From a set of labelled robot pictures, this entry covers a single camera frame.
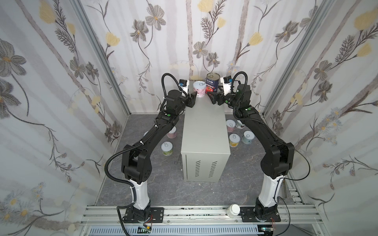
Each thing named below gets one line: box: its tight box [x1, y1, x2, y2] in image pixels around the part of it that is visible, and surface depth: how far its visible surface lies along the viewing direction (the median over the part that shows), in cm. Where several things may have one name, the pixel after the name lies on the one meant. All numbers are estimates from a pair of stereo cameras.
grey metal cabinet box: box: [181, 92, 231, 183], surface depth 70 cm
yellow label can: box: [228, 133, 241, 148], surface depth 101 cm
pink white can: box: [192, 80, 207, 98], surface depth 81 cm
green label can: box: [160, 141, 174, 157], surface depth 97 cm
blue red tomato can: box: [205, 72, 221, 94], surface depth 80 cm
